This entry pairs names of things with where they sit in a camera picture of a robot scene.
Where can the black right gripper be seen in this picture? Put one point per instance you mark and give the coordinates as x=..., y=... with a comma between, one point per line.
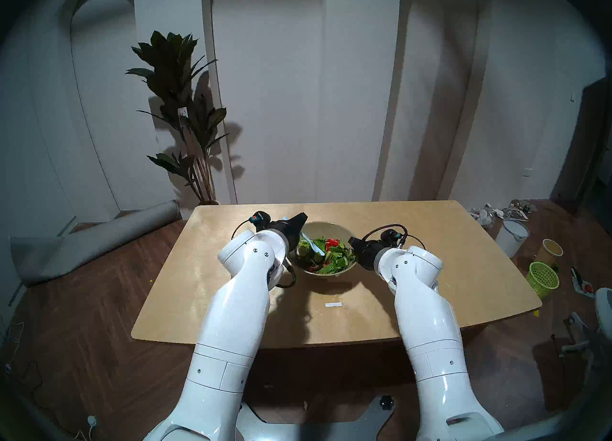
x=368, y=253

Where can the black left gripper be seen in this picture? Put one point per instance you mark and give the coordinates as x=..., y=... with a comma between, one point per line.
x=287, y=232

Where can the green salad bowl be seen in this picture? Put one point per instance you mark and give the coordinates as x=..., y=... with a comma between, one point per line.
x=334, y=229

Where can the light blue spoon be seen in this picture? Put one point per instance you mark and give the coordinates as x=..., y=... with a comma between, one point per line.
x=315, y=246

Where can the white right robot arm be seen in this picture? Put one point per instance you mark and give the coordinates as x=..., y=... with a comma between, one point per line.
x=430, y=330

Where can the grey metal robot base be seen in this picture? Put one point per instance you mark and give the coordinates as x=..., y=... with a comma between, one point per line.
x=334, y=428

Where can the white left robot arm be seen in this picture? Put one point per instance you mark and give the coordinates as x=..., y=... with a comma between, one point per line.
x=234, y=325

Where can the mixed green salad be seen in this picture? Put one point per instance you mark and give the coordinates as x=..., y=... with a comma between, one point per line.
x=334, y=258

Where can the light wooden table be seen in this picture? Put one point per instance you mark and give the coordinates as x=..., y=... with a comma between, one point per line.
x=468, y=268

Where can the pile of floor trash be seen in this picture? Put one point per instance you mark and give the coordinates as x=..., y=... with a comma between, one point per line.
x=485, y=215

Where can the white plastic bucket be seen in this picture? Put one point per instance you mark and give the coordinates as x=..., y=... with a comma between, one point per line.
x=510, y=239

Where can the black base knob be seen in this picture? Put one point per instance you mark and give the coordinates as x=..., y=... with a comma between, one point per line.
x=385, y=402

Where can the green mesh basket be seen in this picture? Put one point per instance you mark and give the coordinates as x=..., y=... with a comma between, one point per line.
x=541, y=280

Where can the tan paper cup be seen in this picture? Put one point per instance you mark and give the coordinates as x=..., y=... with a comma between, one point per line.
x=549, y=253

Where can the tall potted plant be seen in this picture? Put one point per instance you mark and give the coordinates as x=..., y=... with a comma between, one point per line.
x=167, y=62

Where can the rolled grey carpet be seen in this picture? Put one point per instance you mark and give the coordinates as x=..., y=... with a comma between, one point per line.
x=86, y=244

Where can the red green floor packet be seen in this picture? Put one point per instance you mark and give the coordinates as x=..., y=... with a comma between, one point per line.
x=584, y=286

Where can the dark doorway panel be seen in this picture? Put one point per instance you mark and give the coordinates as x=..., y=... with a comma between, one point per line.
x=590, y=148

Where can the white office chair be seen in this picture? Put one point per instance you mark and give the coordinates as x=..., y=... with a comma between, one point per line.
x=603, y=308

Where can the white floor power adapter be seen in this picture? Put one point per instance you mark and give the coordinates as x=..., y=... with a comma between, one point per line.
x=91, y=420

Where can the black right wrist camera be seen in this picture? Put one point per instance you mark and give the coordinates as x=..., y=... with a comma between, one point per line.
x=392, y=238

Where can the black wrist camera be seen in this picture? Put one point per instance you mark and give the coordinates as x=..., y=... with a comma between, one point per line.
x=392, y=238
x=260, y=219

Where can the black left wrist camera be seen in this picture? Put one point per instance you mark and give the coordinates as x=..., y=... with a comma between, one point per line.
x=260, y=219

